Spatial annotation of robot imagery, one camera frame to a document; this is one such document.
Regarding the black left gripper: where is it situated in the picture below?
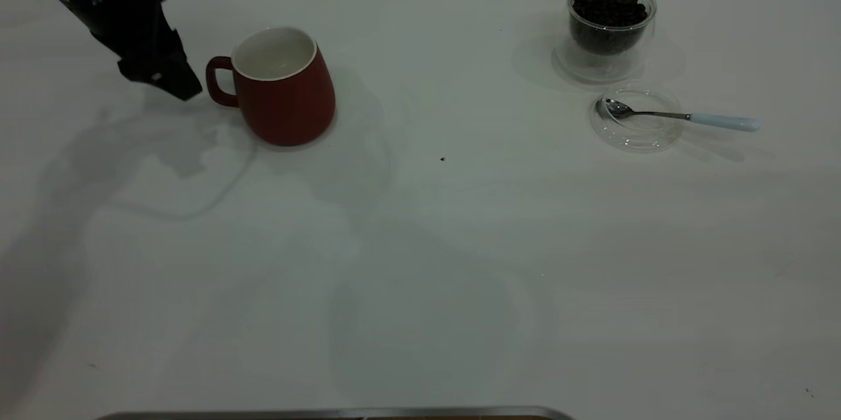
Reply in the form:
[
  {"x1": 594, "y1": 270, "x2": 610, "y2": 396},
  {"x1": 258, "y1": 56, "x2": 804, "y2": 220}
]
[{"x1": 62, "y1": 0, "x2": 204, "y2": 103}]

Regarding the metal spoon pale blue handle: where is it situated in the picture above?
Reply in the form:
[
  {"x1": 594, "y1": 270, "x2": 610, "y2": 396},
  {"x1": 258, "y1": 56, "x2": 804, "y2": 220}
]
[{"x1": 602, "y1": 99, "x2": 761, "y2": 133}]

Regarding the dark coffee beans pile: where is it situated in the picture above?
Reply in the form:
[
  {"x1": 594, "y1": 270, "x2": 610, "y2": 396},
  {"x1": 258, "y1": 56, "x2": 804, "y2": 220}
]
[{"x1": 570, "y1": 0, "x2": 648, "y2": 56}]

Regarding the red ceramic mug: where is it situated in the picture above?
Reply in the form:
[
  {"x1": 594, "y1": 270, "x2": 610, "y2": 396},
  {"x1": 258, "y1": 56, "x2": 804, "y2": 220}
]
[{"x1": 206, "y1": 26, "x2": 337, "y2": 147}]

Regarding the clear round glass lid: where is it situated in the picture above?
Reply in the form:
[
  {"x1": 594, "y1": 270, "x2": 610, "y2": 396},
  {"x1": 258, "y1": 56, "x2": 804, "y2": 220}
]
[{"x1": 589, "y1": 83, "x2": 685, "y2": 152}]

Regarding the grey metal frame edge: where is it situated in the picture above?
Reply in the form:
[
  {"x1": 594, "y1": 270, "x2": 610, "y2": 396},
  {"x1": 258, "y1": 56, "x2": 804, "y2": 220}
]
[{"x1": 95, "y1": 406, "x2": 576, "y2": 420}]

